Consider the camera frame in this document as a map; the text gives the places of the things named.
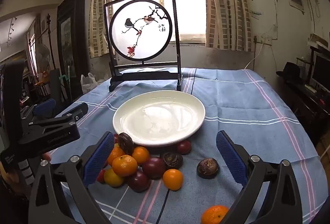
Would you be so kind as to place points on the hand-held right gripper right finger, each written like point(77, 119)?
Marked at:
point(230, 159)

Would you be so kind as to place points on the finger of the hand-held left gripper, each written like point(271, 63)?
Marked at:
point(69, 117)

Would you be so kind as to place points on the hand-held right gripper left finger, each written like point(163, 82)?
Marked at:
point(99, 159)

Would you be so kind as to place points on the yellowish round fruit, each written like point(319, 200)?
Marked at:
point(112, 179)

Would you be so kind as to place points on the orange tangerine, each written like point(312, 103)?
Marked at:
point(124, 166)
point(212, 216)

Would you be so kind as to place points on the dark brown water chestnut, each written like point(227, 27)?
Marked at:
point(125, 142)
point(207, 168)
point(172, 160)

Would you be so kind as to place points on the smooth small orange fruit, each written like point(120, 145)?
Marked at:
point(173, 179)
point(114, 153)
point(141, 155)

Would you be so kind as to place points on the white ceramic plate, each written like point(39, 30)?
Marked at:
point(159, 118)

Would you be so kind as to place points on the small red fruit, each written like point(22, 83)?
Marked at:
point(116, 138)
point(101, 176)

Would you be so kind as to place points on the blue chair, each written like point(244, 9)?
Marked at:
point(43, 106)

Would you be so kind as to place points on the dark chair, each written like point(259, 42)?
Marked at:
point(55, 84)

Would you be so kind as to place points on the white plastic bag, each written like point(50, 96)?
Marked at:
point(89, 82)

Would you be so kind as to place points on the small red plum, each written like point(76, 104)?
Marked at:
point(184, 147)

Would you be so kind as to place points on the blue plaid tablecloth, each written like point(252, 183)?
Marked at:
point(245, 110)

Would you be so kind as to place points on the standing fan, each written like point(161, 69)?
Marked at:
point(42, 55)

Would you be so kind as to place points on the wooden coat stand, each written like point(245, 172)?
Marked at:
point(49, 33)

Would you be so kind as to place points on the dark wooden desk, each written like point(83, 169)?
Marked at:
point(304, 108)

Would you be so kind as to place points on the dark framed painting panel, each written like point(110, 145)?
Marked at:
point(77, 20)

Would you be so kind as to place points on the brick pattern curtain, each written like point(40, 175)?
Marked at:
point(226, 7)
point(99, 20)

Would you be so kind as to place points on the ceiling track lights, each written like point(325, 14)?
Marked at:
point(10, 30)

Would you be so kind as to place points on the black hat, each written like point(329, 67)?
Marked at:
point(290, 72)

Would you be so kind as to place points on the black framed bird painting screen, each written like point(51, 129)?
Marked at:
point(140, 25)

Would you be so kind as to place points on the computer monitor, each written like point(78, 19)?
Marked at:
point(322, 72)

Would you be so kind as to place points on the wall outlet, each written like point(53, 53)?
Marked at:
point(268, 39)

